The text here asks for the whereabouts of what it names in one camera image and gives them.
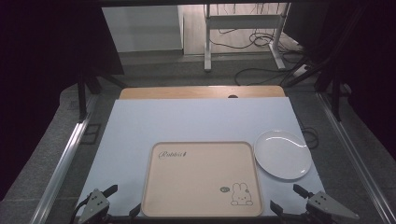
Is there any tangle of black cables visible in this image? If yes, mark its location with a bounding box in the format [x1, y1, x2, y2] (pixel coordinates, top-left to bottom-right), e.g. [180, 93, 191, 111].
[207, 3, 304, 54]

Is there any white desk frame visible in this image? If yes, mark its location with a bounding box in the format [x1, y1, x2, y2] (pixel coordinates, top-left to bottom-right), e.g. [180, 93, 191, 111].
[204, 3, 292, 73]

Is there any white table cover board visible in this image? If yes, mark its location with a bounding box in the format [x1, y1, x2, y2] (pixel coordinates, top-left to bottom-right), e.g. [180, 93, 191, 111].
[76, 98, 326, 217]

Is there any coiled black cable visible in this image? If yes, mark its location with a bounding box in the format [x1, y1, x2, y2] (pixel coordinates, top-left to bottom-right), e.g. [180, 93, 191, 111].
[299, 122, 320, 150]

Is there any white round plate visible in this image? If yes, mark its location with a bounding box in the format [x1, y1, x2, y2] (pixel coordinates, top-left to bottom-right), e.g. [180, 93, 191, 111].
[253, 129, 313, 181]

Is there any white cabinet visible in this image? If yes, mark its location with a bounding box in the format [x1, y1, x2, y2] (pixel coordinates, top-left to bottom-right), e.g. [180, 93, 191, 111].
[102, 5, 185, 53]

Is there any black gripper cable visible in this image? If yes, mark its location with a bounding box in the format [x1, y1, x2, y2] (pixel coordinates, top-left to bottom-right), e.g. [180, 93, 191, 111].
[68, 194, 93, 224]

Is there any aluminium rail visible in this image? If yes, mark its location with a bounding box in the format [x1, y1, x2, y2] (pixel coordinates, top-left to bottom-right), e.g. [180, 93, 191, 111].
[316, 92, 396, 224]
[29, 119, 92, 224]

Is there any wooden board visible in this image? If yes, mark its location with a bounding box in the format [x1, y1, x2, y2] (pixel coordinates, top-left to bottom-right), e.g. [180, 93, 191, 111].
[119, 86, 287, 101]

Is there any white power strip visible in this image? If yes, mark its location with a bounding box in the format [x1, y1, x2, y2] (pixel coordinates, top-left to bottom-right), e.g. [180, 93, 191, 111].
[292, 63, 311, 78]

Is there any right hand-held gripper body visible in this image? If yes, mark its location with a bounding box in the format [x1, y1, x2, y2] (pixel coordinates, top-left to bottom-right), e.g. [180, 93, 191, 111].
[300, 190, 361, 224]

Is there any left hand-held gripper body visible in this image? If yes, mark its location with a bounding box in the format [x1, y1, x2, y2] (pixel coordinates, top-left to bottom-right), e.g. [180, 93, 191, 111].
[76, 188, 114, 224]

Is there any dark curtain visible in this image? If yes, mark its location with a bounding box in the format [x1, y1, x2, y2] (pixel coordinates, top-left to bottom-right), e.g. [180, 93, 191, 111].
[0, 0, 125, 202]
[283, 0, 396, 152]

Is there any black floor cable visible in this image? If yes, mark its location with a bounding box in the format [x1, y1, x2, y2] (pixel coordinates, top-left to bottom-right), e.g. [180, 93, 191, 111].
[233, 65, 302, 87]

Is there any black metal stand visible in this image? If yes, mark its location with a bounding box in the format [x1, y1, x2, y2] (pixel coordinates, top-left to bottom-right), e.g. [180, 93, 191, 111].
[281, 6, 368, 123]
[77, 69, 129, 123]

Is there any black floor plate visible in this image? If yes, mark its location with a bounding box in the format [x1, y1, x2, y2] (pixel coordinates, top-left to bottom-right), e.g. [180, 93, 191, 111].
[79, 122, 103, 146]

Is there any beige tray with rabbit print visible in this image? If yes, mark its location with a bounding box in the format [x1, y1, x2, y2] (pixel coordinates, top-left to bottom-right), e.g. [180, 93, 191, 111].
[140, 141, 264, 217]

